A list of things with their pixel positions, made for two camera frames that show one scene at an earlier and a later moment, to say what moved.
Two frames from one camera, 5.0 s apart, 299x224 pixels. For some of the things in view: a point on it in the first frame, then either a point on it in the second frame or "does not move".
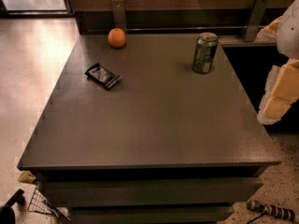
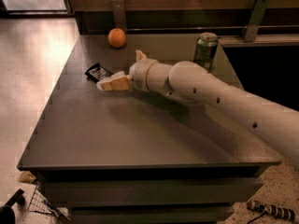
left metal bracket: [120, 14] does not move
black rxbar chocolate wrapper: [102, 76] does not move
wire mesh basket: [41, 204] does not move
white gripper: [290, 36] -> [139, 73]
